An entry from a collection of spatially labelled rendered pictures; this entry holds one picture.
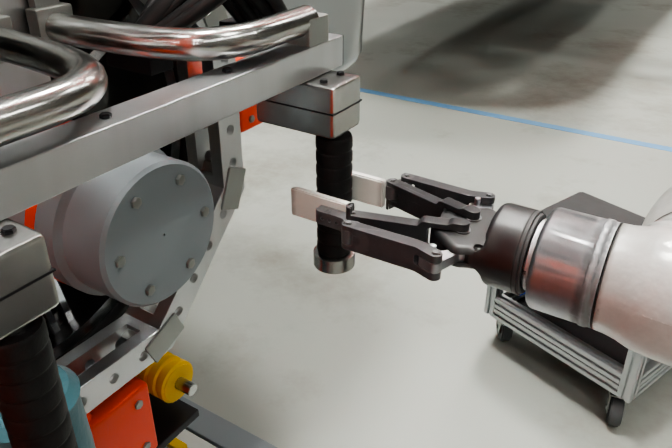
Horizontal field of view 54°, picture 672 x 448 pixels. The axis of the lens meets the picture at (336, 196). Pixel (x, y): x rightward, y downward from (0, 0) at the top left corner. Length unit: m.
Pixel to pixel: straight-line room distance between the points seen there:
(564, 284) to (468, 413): 1.09
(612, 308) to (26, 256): 0.40
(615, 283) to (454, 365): 1.21
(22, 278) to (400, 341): 1.44
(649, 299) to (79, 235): 0.43
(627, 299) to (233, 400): 1.21
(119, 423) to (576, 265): 0.55
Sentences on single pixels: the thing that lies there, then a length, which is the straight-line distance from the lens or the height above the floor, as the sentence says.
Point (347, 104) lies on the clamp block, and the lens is 0.61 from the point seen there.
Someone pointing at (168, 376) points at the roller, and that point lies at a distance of 0.91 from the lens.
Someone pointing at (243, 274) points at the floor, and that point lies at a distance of 2.02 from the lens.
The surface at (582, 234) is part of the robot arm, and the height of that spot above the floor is 0.87.
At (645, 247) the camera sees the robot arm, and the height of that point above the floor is 0.87.
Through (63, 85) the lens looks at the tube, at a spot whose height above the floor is 1.01.
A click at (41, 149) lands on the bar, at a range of 0.42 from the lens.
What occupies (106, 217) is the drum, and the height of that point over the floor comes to 0.89.
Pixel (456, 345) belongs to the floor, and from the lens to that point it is 1.77.
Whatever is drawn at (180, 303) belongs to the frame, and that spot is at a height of 0.64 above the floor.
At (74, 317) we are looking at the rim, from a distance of 0.89.
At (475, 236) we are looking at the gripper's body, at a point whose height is 0.84.
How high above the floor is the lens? 1.13
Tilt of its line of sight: 28 degrees down
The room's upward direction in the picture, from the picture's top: straight up
